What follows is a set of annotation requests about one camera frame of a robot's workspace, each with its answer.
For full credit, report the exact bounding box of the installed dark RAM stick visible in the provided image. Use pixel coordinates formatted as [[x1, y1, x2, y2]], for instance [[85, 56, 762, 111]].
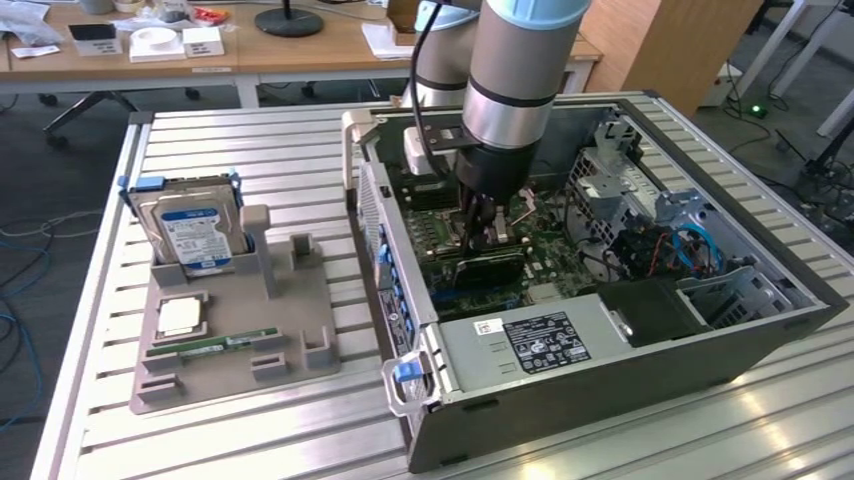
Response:
[[430, 242, 532, 262]]

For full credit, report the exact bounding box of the grey parts rack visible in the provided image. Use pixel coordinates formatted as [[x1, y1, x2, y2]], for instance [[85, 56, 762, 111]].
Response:
[[129, 202, 345, 416]]

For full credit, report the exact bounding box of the black plastic fan shroud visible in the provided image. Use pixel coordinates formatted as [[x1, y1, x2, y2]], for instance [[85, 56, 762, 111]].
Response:
[[595, 277, 714, 349]]

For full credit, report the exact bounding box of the hard disk blue caddy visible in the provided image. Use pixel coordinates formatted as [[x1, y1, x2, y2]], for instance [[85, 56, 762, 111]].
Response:
[[116, 169, 259, 279]]

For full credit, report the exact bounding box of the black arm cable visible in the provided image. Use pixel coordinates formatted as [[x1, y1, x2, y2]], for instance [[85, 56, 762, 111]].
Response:
[[407, 0, 443, 151]]

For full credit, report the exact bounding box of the open grey PC case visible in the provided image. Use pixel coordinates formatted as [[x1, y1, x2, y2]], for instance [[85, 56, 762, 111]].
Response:
[[340, 92, 850, 475]]

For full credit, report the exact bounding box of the CPU socket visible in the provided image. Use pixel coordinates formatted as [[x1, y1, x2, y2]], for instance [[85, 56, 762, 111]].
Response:
[[439, 204, 468, 246]]

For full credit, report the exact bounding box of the green RAM stick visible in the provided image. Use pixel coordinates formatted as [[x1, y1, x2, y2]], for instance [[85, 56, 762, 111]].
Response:
[[145, 327, 279, 357]]

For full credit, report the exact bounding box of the light wooden desk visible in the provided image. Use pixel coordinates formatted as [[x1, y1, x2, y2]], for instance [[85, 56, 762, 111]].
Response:
[[236, 0, 606, 109], [0, 0, 240, 96]]

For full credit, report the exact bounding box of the green motherboard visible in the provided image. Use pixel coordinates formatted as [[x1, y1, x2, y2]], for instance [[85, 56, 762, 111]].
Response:
[[390, 167, 606, 324]]

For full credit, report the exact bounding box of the metal drive cage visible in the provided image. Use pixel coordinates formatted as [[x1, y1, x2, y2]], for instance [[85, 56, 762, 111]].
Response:
[[566, 107, 702, 236]]

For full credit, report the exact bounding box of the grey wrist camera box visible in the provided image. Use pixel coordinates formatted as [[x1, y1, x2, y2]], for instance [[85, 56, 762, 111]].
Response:
[[402, 127, 455, 176]]

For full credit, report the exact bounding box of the blue floor cable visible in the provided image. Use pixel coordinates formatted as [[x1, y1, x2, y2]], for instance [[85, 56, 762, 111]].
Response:
[[0, 239, 53, 431]]

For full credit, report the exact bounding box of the white paper stack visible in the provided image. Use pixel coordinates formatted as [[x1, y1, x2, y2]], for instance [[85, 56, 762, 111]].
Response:
[[360, 22, 416, 61]]

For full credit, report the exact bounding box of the black power connector bundle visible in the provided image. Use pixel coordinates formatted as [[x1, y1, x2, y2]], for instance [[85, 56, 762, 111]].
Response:
[[610, 228, 662, 280]]

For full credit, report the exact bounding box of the metal disk bay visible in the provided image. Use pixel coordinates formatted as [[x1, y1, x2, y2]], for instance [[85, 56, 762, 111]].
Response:
[[676, 264, 819, 331]]

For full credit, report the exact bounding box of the black graphics card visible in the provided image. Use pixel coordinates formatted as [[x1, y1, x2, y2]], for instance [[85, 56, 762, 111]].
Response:
[[430, 247, 527, 291]]

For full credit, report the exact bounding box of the white cardboard box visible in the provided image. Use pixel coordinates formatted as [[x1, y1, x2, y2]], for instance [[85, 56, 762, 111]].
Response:
[[180, 25, 225, 59]]

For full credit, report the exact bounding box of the blue disk wire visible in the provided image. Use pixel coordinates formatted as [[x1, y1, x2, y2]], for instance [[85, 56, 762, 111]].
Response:
[[670, 227, 726, 281]]

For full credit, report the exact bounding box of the grey power supply unit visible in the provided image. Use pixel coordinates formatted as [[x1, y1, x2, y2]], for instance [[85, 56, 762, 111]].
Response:
[[419, 292, 632, 394]]

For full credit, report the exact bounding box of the silver CPU chip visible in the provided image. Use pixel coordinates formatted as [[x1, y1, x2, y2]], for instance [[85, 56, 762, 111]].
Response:
[[156, 298, 204, 337]]

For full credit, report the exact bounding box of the clear plastic bag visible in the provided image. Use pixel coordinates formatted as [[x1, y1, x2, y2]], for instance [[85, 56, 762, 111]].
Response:
[[0, 0, 65, 46]]

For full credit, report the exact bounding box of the brown cardboard box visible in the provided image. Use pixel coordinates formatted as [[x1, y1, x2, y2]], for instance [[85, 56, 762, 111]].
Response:
[[386, 0, 422, 34]]

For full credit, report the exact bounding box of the black round lamp base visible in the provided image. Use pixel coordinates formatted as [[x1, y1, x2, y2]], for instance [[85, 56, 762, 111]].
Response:
[[252, 0, 325, 38]]

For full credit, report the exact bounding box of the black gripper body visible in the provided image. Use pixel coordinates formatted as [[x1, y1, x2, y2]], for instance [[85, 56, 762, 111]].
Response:
[[452, 143, 539, 201]]

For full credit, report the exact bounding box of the wooden cabinet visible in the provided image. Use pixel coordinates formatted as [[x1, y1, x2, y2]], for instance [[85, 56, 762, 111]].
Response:
[[572, 0, 766, 116]]

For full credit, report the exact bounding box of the white desk leg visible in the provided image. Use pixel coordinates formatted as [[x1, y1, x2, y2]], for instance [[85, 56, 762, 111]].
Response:
[[730, 0, 819, 99]]

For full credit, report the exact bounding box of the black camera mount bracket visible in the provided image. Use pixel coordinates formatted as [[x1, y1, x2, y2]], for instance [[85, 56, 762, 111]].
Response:
[[416, 124, 479, 151]]

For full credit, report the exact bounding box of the black topped white box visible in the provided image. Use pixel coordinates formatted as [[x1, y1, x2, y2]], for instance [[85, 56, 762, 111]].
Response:
[[68, 23, 125, 57]]

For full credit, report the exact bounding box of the black chair base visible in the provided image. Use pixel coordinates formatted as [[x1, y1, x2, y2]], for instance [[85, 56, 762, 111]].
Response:
[[39, 87, 201, 149]]

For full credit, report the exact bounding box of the metal socket cover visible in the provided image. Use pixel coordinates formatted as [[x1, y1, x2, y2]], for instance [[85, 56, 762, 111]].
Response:
[[510, 185, 540, 229]]

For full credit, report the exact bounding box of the silver chipset heatsink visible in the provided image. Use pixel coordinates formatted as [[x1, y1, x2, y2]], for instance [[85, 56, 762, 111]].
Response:
[[526, 284, 568, 304]]

